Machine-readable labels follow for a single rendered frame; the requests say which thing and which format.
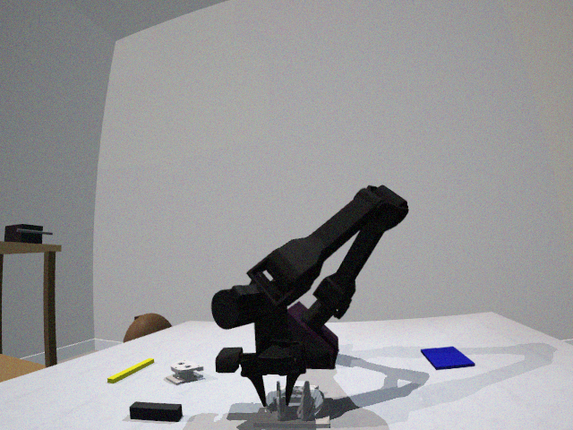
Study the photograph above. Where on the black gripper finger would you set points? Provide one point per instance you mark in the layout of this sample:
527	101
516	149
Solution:
290	382
257	381

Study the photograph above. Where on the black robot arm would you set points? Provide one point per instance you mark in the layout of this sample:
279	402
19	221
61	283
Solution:
296	265

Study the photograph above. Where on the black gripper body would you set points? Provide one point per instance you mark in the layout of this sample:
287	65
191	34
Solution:
229	359

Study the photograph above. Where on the yellow long bar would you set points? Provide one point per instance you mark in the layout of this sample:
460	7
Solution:
117	377

